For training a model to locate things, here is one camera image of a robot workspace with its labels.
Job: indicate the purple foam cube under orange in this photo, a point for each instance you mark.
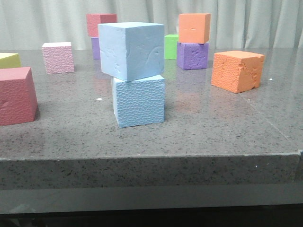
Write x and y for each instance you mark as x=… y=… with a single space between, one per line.
x=192 y=56

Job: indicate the grey-green curtain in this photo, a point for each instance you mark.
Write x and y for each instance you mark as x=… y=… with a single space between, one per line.
x=27 y=24

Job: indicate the smooth light blue foam cube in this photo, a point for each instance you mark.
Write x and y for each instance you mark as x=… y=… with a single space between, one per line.
x=131 y=50

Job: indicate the green foam cube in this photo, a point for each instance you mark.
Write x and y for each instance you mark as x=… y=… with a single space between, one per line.
x=171 y=46

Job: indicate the orange foam cube on purple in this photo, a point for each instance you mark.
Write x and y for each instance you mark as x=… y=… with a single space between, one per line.
x=194 y=28

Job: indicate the purple foam cube under red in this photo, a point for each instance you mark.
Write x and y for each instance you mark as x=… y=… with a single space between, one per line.
x=95 y=48

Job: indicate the pink foam cube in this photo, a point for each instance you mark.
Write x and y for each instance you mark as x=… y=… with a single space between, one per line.
x=58 y=57

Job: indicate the large red foam cube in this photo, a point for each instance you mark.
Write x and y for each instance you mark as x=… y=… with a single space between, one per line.
x=18 y=102

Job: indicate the large damaged orange foam cube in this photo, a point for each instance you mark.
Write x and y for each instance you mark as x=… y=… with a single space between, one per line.
x=237 y=71

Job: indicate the small red foam cube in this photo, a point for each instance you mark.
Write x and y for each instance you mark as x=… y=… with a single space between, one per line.
x=94 y=19

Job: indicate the yellow foam cube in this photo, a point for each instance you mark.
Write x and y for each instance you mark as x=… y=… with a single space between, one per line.
x=9 y=60

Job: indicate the textured light blue foam cube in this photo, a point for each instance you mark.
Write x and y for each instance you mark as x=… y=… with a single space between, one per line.
x=138 y=102

